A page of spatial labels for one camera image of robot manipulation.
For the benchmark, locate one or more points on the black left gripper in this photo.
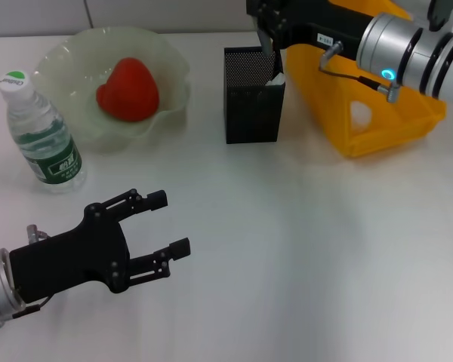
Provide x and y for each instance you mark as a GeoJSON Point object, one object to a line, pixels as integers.
{"type": "Point", "coordinates": [71, 260]}

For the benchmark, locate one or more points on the green pen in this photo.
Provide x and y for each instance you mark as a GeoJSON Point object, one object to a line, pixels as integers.
{"type": "Point", "coordinates": [276, 80]}

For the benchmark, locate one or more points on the yellow plastic bin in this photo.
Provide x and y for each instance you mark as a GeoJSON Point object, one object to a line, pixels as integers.
{"type": "Point", "coordinates": [362, 124]}

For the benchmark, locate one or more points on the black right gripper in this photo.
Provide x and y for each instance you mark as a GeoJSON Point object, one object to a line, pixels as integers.
{"type": "Point", "coordinates": [324, 22]}

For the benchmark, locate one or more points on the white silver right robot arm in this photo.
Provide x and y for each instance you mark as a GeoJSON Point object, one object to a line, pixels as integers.
{"type": "Point", "coordinates": [419, 56]}

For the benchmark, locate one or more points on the black mesh pen holder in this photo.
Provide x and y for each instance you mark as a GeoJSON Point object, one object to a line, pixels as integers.
{"type": "Point", "coordinates": [251, 113]}

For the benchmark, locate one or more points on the white paper ball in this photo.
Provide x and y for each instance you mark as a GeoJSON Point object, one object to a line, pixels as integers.
{"type": "Point", "coordinates": [362, 115]}

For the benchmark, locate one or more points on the red orange fruit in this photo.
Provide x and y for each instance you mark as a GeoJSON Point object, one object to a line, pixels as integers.
{"type": "Point", "coordinates": [128, 90]}

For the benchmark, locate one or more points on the clear green-label water bottle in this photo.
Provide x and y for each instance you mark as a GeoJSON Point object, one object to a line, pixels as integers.
{"type": "Point", "coordinates": [45, 151]}

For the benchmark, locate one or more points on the pale green wavy fruit plate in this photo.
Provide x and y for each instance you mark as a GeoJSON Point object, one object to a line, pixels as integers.
{"type": "Point", "coordinates": [79, 117]}

